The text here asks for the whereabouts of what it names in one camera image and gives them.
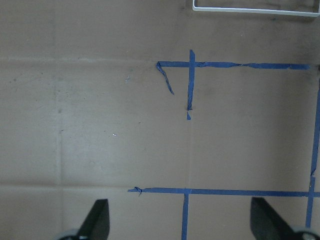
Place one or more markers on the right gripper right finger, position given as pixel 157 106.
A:
pixel 266 223

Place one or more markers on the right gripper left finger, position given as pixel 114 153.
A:
pixel 96 225

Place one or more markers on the white wire cup rack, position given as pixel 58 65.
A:
pixel 197 8

